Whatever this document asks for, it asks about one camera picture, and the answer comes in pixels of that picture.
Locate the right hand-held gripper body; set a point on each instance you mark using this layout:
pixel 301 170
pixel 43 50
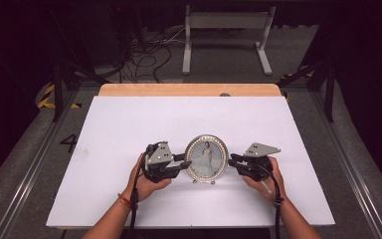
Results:
pixel 257 166

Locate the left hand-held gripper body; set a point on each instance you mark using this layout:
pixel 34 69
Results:
pixel 159 159

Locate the oval silver photo frame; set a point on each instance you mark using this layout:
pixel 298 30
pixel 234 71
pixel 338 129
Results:
pixel 207 159

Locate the person's right hand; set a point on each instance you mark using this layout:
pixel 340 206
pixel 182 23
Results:
pixel 272 189

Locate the person's left hand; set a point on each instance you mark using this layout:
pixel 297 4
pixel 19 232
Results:
pixel 142 189

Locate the white board sheet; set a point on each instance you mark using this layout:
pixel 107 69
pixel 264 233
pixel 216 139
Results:
pixel 129 116

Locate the black metal stand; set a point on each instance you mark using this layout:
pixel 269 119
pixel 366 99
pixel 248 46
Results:
pixel 328 86
pixel 58 86

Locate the yellow black floor tape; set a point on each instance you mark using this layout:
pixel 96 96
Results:
pixel 46 99

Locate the white metal stand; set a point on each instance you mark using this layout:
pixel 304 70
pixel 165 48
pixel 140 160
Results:
pixel 229 20

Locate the aluminium floor rail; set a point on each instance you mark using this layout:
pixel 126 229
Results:
pixel 30 172
pixel 351 172

